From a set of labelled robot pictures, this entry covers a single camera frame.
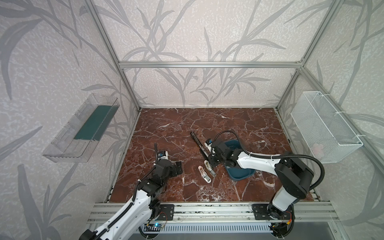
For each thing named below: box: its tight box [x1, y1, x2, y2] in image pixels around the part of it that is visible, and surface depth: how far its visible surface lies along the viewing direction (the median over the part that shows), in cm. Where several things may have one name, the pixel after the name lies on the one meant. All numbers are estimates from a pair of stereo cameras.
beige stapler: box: [204, 160, 217, 177], surface depth 88 cm
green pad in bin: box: [73, 105, 120, 141], surface depth 69 cm
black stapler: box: [190, 131, 211, 159], surface depth 101 cm
